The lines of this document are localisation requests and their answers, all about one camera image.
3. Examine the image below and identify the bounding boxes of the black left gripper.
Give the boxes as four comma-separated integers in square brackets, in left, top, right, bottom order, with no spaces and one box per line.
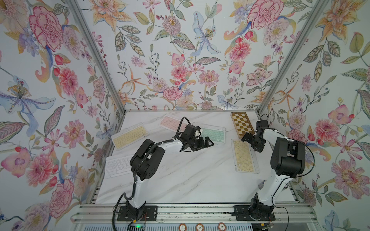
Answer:
[186,134,214,153]

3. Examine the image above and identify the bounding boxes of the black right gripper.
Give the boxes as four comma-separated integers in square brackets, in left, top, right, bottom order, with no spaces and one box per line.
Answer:
[241,132,264,152]

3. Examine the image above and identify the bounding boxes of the mint green keyboard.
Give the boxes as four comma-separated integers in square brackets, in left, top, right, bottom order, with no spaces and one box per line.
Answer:
[199,124,226,144]

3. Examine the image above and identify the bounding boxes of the yellow keyboard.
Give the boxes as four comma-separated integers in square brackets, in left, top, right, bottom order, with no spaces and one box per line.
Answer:
[111,123,149,150]
[231,140,260,174]

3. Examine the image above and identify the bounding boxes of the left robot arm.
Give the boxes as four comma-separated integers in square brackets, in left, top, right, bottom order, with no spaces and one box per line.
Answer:
[124,124,215,209]

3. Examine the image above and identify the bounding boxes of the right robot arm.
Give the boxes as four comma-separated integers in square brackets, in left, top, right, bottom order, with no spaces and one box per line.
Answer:
[242,120,306,208]

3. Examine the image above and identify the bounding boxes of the wooden chessboard box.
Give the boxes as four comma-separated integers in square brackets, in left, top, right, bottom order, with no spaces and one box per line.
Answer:
[231,112,255,139]

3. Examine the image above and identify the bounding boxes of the pink keyboard back left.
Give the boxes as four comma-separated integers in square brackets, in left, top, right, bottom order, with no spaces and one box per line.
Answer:
[159,115,181,132]

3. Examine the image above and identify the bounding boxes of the white keyboard left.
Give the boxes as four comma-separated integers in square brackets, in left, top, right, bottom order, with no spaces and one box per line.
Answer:
[105,156,132,178]

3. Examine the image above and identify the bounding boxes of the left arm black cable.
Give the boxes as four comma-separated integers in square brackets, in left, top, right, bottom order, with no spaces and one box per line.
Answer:
[174,116,191,141]

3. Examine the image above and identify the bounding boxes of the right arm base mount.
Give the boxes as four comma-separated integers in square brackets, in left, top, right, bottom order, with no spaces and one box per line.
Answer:
[231,193,276,221]

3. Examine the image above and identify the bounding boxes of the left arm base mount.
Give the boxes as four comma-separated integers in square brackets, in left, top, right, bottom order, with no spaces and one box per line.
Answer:
[116,201,158,222]

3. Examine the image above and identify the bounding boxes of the aluminium front rail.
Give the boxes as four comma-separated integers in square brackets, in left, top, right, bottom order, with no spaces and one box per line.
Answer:
[71,203,318,224]

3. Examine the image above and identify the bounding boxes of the aluminium frame post right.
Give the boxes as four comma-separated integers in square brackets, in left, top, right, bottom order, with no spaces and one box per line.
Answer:
[256,1,327,115]

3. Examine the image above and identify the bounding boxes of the aluminium frame post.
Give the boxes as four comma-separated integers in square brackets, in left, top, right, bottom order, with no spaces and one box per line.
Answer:
[66,0,126,115]
[256,1,327,115]

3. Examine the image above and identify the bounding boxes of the aluminium frame post left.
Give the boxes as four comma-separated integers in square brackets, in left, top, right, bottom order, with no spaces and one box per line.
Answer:
[66,0,126,115]

